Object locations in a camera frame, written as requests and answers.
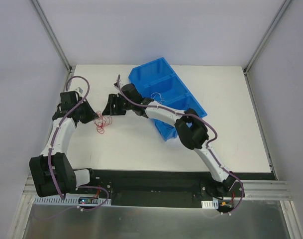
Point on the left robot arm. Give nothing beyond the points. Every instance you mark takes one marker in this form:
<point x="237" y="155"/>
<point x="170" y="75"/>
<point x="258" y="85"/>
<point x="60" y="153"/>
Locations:
<point x="51" y="171"/>

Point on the blue three-compartment bin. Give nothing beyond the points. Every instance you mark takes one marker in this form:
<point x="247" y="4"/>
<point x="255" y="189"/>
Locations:
<point x="158" y="80"/>

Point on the right aluminium frame post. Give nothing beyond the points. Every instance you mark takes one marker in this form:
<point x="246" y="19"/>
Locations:
<point x="285" y="5"/>

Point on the right white cable duct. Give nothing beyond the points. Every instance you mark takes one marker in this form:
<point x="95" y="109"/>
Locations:
<point x="213" y="204"/>

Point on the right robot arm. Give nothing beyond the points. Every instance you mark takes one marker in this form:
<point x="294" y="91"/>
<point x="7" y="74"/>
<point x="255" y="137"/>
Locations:
<point x="191" y="130"/>

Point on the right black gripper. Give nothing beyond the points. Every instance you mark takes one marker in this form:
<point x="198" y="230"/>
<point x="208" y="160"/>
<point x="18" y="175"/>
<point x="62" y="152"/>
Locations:
<point x="117" y="105"/>

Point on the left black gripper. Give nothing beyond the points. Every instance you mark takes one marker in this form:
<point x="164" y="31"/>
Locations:
<point x="86" y="112"/>

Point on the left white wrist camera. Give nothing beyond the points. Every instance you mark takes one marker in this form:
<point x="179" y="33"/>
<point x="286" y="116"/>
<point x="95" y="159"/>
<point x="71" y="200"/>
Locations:
<point x="79" y="90"/>

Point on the left white cable duct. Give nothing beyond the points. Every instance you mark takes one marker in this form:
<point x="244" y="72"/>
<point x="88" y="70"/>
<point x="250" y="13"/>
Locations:
<point x="72" y="201"/>

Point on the white cable duct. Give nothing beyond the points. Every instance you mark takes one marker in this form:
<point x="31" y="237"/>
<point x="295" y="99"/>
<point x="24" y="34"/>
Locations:
<point x="72" y="201"/>
<point x="213" y="204"/>

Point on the left aluminium frame post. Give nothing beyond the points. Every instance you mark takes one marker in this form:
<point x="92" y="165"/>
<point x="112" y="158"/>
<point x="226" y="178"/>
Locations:
<point x="51" y="34"/>

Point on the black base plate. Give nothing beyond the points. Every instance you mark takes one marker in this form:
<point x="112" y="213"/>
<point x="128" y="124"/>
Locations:
<point x="154" y="188"/>

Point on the aluminium frame post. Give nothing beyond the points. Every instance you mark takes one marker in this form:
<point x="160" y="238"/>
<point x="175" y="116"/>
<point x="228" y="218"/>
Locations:
<point x="51" y="34"/>
<point x="285" y="5"/>

